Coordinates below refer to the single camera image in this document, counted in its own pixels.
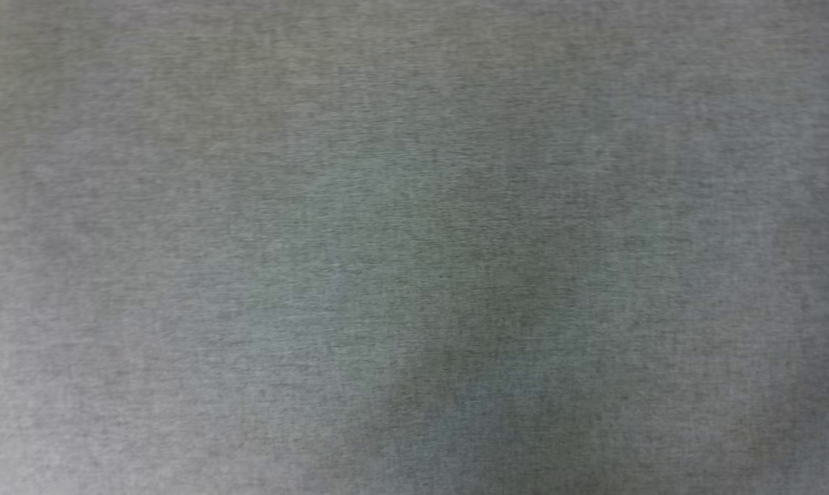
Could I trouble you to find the grey fabric sofa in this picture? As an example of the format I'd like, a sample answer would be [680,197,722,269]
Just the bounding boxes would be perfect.
[0,0,829,495]

